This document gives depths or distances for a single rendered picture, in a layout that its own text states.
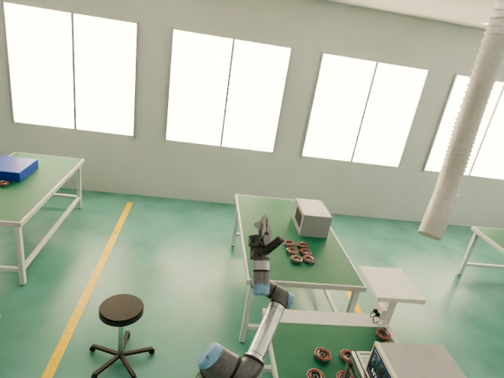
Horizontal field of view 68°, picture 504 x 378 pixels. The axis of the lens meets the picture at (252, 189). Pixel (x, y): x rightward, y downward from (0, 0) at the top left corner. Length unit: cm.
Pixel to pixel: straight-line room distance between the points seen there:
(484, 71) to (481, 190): 517
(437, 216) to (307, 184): 382
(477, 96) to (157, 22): 428
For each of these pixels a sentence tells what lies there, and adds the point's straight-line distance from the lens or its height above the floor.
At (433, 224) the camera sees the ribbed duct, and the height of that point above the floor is 167.
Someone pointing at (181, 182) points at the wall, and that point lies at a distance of 628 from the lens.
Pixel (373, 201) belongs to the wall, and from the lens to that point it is 700.
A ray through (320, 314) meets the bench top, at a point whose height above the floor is 75.
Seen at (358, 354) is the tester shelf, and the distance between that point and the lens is 239.
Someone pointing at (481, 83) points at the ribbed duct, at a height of 261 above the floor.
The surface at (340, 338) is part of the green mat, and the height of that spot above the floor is 75.
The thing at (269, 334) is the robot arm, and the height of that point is 149.
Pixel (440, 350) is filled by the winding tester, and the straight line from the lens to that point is 235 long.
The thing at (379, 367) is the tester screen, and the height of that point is 125.
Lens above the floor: 267
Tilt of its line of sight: 22 degrees down
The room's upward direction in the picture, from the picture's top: 9 degrees clockwise
